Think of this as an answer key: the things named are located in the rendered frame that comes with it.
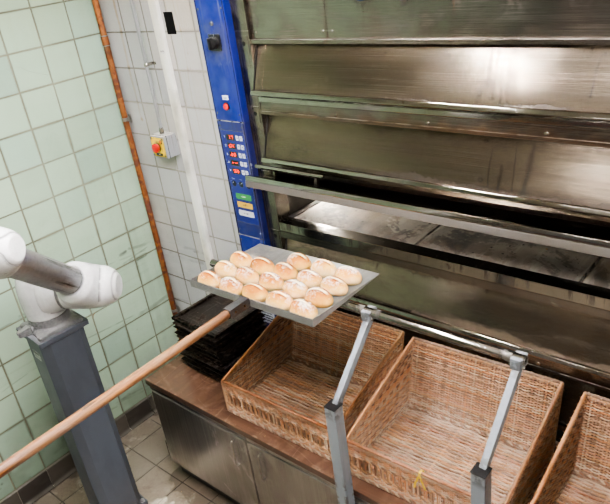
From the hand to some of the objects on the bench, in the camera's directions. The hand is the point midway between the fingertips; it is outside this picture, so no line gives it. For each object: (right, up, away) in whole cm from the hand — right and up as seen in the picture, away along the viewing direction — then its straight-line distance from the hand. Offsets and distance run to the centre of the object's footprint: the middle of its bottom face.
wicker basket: (+132, -12, +77) cm, 153 cm away
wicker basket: (+87, 0, +113) cm, 143 cm away
